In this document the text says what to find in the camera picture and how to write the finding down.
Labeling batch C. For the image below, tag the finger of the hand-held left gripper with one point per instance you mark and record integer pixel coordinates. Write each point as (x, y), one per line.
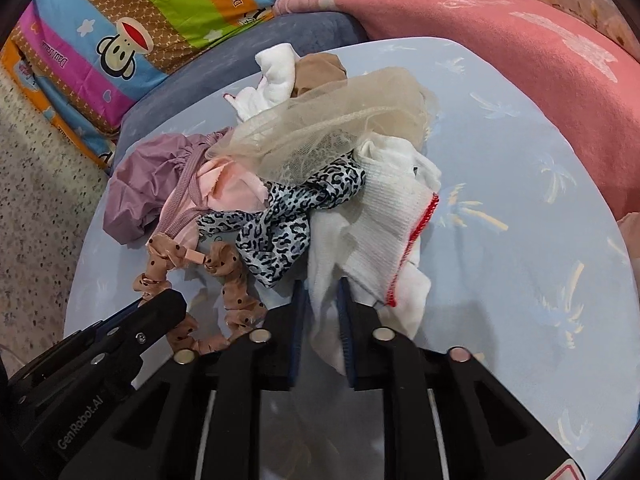
(107, 322)
(155, 325)

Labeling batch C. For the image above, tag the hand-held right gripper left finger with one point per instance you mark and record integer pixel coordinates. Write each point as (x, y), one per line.
(299, 322)

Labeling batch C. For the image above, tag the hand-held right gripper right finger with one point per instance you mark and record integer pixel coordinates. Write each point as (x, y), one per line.
(345, 322)

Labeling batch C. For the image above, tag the thin white cloth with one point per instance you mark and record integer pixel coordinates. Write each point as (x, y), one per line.
(325, 270)

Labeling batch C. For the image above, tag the tan polka dot scrunchie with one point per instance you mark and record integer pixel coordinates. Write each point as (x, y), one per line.
(235, 300)

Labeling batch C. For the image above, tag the pink cloth piece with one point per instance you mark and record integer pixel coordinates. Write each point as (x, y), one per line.
(235, 190)

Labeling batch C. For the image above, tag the beige mesh cloth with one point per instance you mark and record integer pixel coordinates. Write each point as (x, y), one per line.
(325, 120)

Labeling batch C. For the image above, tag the leopard print cloth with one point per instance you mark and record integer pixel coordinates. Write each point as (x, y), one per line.
(280, 240)

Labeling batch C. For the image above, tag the white knit glove red-stitched hem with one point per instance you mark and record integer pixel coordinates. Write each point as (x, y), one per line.
(395, 210)

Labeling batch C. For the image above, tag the purple elastic cloth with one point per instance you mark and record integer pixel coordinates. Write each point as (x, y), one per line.
(145, 180)

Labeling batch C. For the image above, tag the small white cloth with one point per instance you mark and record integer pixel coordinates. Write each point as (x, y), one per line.
(277, 75)

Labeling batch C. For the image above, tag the tan stocking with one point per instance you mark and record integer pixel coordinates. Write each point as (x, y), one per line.
(320, 72)

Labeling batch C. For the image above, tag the blue-grey cushion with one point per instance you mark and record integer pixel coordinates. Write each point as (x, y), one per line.
(300, 35)

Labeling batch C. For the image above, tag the pink blanket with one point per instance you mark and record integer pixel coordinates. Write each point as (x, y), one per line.
(500, 60)

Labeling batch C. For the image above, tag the colourful striped monkey-print quilt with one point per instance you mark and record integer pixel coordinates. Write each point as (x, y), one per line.
(150, 20)

